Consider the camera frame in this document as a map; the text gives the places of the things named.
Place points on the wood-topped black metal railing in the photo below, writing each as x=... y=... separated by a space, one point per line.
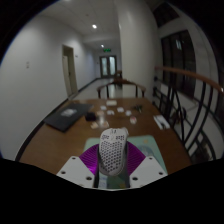
x=186 y=75

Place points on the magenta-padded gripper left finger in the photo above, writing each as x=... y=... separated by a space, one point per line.
x=75 y=170

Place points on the white perforated computer mouse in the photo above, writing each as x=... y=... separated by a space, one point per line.
x=112 y=151

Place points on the black closed laptop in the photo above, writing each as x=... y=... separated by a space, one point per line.
x=66 y=115

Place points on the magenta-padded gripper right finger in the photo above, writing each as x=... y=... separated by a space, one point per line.
x=148 y=170

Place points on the small white token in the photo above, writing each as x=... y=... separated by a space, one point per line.
x=120 y=109
x=128 y=113
x=133 y=120
x=100 y=113
x=110 y=112

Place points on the white side door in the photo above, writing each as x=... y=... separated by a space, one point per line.
x=70 y=71

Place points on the white rectangular card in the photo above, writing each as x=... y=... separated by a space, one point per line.
x=111 y=103

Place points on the dark framed window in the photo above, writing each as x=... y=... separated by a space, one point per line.
x=178 y=63

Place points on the dark key bunch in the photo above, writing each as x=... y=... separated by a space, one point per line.
x=138 y=108

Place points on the small beige token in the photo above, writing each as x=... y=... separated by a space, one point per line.
x=94 y=125
x=104 y=124

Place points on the small black box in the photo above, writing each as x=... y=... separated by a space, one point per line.
x=90 y=116

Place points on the glass double door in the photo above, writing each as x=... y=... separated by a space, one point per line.
x=108 y=66

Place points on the green exit sign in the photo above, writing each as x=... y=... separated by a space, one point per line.
x=107 y=50

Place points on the brown wooden armchair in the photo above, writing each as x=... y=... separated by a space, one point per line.
x=120 y=82

